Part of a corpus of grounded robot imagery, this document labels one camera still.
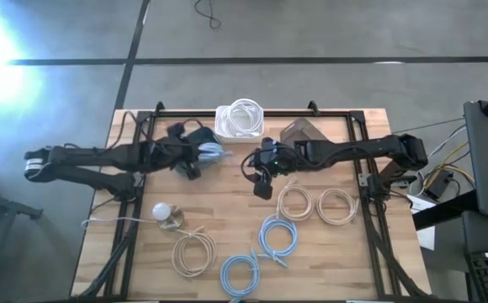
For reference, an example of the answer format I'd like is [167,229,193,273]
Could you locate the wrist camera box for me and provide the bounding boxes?
[260,136,279,153]
[167,121,186,138]

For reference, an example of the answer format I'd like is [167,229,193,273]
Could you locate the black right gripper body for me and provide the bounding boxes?
[250,138,299,180]

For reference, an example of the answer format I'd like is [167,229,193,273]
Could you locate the beige HDMI cable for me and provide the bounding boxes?
[171,226,219,279]
[315,187,359,226]
[275,176,315,223]

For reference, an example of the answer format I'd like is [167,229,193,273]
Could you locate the white plastic bin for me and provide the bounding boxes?
[214,103,266,139]

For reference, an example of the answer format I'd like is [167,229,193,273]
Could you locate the white paper sheet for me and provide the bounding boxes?
[410,194,437,252]

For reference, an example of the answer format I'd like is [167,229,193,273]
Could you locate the light bulb lamp brass base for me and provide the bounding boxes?
[151,201,185,231]

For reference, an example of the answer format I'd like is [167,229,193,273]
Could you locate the white lamp cord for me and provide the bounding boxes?
[79,215,157,231]

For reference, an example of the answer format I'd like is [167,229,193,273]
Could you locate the yellow cable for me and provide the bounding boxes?
[422,141,476,189]

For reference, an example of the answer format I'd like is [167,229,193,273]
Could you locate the black aluminium table frame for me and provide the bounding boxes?
[77,100,430,303]

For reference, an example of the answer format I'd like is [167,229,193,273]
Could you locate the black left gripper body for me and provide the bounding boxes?
[163,133,205,169]

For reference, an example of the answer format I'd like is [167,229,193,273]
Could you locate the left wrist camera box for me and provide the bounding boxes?
[167,121,186,138]

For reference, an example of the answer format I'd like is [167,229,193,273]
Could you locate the light blue HDMI cable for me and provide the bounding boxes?
[220,247,262,303]
[196,141,233,166]
[257,213,300,268]

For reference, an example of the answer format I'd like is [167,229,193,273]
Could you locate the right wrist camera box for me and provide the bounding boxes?
[260,136,279,153]

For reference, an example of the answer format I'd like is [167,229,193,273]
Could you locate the white HDMI cable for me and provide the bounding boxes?
[220,98,265,138]

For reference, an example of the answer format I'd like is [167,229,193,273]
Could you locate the black floor cable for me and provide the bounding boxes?
[193,0,223,30]

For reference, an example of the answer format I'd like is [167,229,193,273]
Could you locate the black stand legs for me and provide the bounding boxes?
[0,167,44,303]

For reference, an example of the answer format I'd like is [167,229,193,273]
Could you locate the black power adapter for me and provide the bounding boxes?
[423,170,455,201]

